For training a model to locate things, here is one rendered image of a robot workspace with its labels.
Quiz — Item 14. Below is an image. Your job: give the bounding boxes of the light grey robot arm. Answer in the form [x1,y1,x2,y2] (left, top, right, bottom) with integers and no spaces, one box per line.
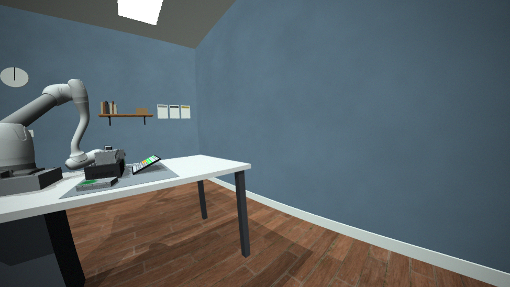
[0,79,102,179]

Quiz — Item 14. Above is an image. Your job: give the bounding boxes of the grey flat mat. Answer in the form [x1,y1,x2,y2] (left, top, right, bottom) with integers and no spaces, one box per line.
[59,161,179,199]

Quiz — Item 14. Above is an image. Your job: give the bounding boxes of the black status display screen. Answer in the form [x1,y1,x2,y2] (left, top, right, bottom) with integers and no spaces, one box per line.
[132,155,161,175]

